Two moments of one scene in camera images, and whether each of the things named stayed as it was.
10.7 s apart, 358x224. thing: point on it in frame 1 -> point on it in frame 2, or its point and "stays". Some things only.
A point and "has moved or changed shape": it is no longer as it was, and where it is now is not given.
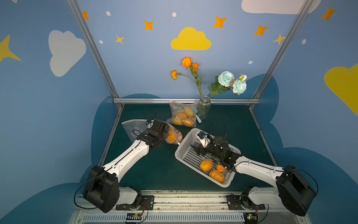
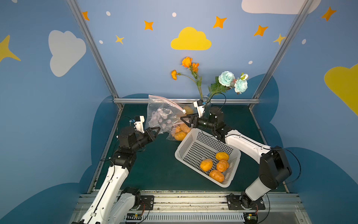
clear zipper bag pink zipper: x=182 y=113 stays
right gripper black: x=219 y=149 -> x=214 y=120
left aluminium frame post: x=95 y=54 stays
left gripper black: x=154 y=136 -> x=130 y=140
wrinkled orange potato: x=220 y=168 stays
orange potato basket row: x=171 y=138 -> x=180 y=136
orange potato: x=206 y=164 stays
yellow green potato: x=188 y=111 stays
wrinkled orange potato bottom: x=216 y=175 stays
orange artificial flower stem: x=187 y=62 stays
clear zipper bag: x=134 y=127 has moved or changed shape
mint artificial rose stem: x=226 y=80 stays
